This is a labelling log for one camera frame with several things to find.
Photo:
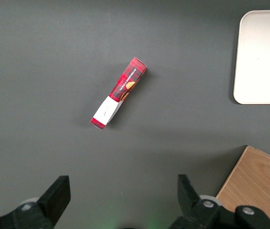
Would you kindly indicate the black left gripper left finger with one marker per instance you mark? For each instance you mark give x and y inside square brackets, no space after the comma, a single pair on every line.
[51,200]

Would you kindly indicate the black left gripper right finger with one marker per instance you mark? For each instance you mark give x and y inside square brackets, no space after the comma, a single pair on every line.
[189,200]

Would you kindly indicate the red plaid cookie box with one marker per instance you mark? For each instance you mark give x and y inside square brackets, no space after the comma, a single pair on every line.
[127,78]

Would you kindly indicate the cream plastic tray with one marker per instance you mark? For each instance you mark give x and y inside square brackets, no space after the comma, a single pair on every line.
[261,57]

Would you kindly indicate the wooden two-drawer cabinet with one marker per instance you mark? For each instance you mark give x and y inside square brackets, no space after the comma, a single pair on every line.
[256,186]

